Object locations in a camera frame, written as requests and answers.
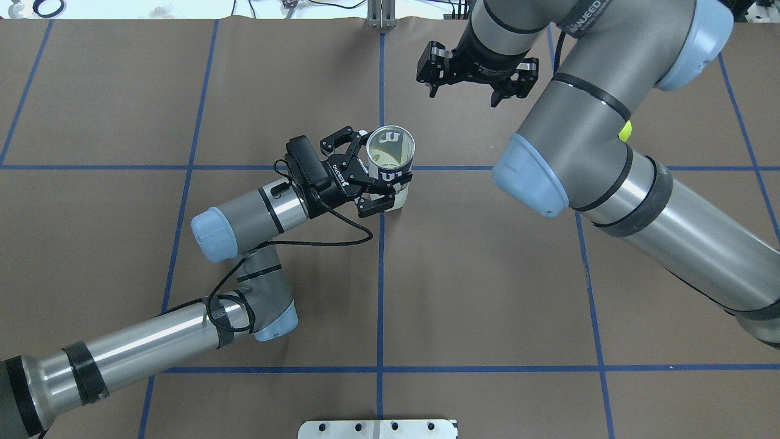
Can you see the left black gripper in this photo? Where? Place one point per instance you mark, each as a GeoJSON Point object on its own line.
{"type": "Point", "coordinates": [334, 184]}

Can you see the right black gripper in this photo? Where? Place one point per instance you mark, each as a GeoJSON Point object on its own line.
{"type": "Point", "coordinates": [479, 61]}

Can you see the clear tennis ball can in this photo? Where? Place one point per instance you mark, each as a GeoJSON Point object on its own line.
{"type": "Point", "coordinates": [390, 152]}

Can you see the yellow tennis ball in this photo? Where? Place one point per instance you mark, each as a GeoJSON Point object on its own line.
{"type": "Point", "coordinates": [626, 132]}
{"type": "Point", "coordinates": [385, 160]}

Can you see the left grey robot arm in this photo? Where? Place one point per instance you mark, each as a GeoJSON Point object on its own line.
{"type": "Point", "coordinates": [248, 228]}

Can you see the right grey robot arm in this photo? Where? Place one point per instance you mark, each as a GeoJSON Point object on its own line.
{"type": "Point", "coordinates": [569, 152]}

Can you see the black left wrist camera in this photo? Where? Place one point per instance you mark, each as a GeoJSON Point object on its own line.
{"type": "Point", "coordinates": [305, 167]}

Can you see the silver camera post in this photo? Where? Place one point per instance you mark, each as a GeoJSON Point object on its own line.
{"type": "Point", "coordinates": [381, 14]}

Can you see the white metal base plate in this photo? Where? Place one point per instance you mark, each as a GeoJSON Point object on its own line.
{"type": "Point", "coordinates": [380, 428]}

